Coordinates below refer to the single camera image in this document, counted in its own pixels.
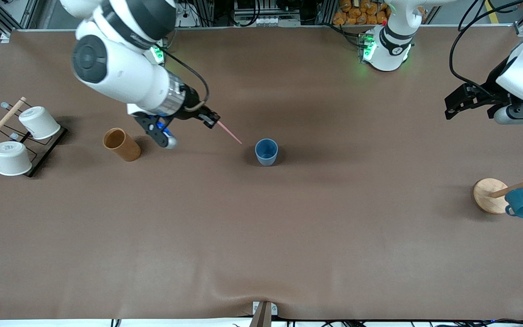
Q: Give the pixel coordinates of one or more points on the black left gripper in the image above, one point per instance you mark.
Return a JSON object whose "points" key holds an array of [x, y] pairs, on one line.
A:
{"points": [[488, 91]]}

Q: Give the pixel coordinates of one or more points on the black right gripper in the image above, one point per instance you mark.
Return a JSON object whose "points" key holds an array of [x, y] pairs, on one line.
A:
{"points": [[192, 106]]}

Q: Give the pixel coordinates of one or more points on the light blue plastic cup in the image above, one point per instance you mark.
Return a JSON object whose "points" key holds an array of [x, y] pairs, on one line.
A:
{"points": [[266, 152]]}

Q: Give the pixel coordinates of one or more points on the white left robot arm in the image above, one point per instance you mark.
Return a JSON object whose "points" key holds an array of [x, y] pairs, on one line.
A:
{"points": [[391, 45]]}

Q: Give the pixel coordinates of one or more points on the bamboo cylinder cup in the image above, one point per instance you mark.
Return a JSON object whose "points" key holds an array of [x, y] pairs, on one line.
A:
{"points": [[123, 145]]}

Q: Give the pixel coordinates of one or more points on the white plastic cup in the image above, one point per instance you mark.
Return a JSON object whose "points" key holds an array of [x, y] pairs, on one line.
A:
{"points": [[39, 122], [12, 159]]}

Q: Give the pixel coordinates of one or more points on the wooden mug tree stand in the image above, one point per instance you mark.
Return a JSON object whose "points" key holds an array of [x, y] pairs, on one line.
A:
{"points": [[490, 195]]}

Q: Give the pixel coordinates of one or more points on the white power strip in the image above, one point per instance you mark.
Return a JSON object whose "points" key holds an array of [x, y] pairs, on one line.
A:
{"points": [[266, 21]]}

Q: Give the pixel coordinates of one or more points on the brown table cloth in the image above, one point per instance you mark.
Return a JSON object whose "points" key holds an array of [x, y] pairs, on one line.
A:
{"points": [[261, 236]]}

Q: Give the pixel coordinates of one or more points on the bag of orange snacks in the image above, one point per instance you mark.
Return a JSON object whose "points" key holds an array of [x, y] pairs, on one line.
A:
{"points": [[357, 11]]}

